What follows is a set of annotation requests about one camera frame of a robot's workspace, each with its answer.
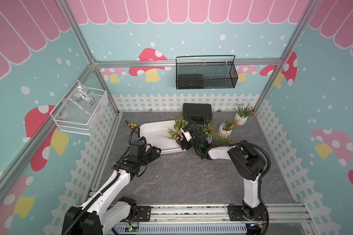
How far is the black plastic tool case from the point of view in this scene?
1.13 m

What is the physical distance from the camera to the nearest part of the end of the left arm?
594 millimetres

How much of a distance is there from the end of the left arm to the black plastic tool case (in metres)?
0.48
